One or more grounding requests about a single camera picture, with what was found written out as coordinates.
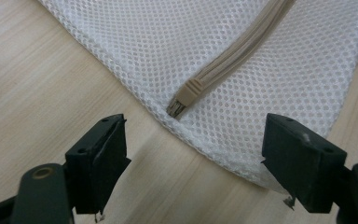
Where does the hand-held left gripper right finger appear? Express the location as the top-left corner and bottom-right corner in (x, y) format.
(261, 112), (349, 215)

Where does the white mesh laundry bag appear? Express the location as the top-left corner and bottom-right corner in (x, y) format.
(36, 0), (358, 194)

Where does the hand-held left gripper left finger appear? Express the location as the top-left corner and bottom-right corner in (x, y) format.
(64, 113), (132, 224)

